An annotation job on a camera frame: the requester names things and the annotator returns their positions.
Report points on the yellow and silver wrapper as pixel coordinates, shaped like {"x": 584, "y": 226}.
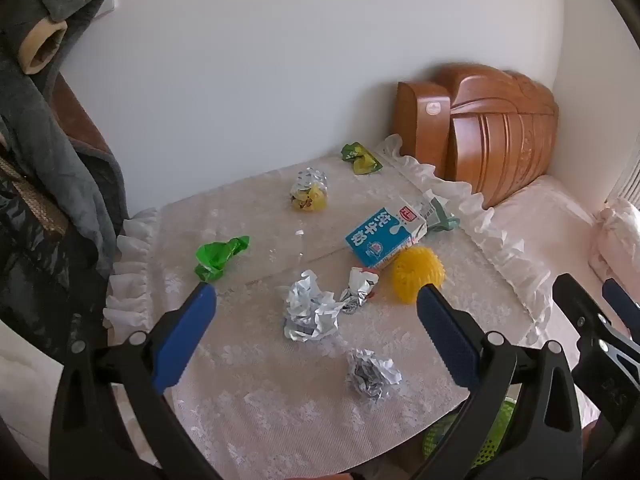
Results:
{"x": 310, "y": 192}

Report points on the small silver and red wrapper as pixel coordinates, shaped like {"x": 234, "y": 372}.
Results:
{"x": 361, "y": 287}

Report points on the yellow spiky ball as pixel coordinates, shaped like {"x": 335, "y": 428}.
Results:
{"x": 419, "y": 272}

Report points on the white curtain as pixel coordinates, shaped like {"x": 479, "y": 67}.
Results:
{"x": 627, "y": 180}

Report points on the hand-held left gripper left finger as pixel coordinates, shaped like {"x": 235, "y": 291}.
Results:
{"x": 182, "y": 340}

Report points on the bed with pink sheet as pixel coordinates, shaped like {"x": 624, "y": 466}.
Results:
{"x": 545, "y": 220}

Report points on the grey fleece robe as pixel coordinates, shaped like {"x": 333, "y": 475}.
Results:
{"x": 55, "y": 160}

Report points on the green crumpled wrapper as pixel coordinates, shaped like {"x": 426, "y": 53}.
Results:
{"x": 220, "y": 257}

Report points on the blue and white milk carton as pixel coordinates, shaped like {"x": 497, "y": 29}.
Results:
{"x": 385, "y": 237}

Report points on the crumpled silver foil ball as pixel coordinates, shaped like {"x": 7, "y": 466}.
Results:
{"x": 372, "y": 375}

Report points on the large crumpled silver wrapper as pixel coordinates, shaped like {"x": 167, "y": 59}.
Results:
{"x": 310, "y": 310}

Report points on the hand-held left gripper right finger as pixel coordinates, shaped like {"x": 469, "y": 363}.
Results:
{"x": 450, "y": 345}

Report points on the green and yellow wrapper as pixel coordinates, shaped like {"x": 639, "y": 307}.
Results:
{"x": 361, "y": 157}

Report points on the green plastic basket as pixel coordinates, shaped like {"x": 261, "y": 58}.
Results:
{"x": 445, "y": 442}

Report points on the teal and white wrapper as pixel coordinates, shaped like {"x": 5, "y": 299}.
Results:
{"x": 440, "y": 210}

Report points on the wooden headboard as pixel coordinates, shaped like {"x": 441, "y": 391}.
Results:
{"x": 500, "y": 130}

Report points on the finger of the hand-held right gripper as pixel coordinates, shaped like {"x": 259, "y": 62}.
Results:
{"x": 620, "y": 296}
{"x": 575, "y": 305}

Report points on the white lace tablecloth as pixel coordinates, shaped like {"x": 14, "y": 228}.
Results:
{"x": 250, "y": 410}

